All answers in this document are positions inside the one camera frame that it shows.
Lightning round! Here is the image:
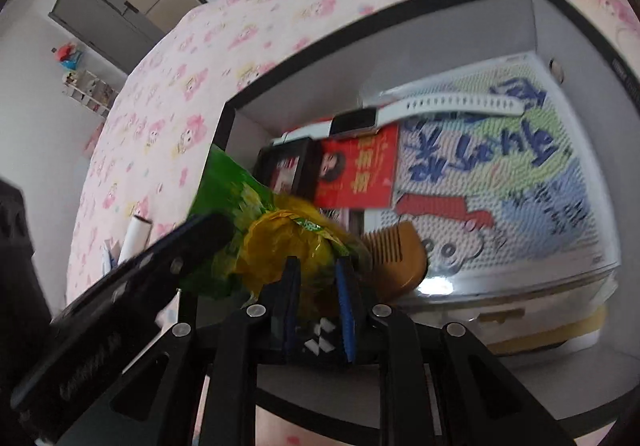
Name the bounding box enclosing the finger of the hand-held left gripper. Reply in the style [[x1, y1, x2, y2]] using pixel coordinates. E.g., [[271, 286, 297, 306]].
[[150, 213, 236, 307]]

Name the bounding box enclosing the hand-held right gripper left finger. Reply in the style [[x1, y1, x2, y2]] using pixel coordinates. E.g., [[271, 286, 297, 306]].
[[60, 257, 302, 446]]

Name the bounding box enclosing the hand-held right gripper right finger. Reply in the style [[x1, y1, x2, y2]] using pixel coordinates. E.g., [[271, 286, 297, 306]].
[[335, 257, 576, 446]]

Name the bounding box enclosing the green yellow snack packet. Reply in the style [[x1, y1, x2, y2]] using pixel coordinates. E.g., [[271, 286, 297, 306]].
[[180, 143, 371, 301]]

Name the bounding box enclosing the brown wooden comb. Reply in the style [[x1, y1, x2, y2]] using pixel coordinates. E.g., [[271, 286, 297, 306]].
[[360, 221, 428, 297]]

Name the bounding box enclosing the black square frame box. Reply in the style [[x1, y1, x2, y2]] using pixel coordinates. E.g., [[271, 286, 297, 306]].
[[252, 138, 323, 204]]

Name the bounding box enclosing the white smart watch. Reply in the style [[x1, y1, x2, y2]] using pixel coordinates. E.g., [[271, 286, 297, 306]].
[[272, 93, 526, 144]]

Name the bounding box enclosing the black cardboard box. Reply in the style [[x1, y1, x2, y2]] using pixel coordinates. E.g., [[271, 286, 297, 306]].
[[175, 0, 640, 446]]

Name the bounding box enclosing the white paper roll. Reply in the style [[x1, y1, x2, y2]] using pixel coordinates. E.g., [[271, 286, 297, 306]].
[[117, 215, 153, 267]]

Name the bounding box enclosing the white blue wet wipes pack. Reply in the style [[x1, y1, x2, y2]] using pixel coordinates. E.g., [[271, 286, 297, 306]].
[[102, 238, 121, 274]]

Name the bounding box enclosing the red packet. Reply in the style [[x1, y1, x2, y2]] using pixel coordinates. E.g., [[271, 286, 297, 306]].
[[312, 123, 401, 211]]

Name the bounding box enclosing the white shelf rack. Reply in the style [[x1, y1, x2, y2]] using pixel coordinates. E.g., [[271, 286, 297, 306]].
[[61, 69, 121, 117]]

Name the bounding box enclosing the cartoon print picture bag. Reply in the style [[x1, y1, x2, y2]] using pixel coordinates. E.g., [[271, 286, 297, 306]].
[[360, 53, 618, 307]]

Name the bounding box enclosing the pink printed blanket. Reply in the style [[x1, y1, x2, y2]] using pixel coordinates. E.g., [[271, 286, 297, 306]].
[[65, 0, 640, 307]]

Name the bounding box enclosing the red blue plush toy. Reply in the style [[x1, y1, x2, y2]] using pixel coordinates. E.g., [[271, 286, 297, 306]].
[[55, 42, 83, 69]]

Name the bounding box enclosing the grey cabinet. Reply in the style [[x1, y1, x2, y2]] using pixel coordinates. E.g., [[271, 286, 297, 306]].
[[48, 0, 166, 74]]

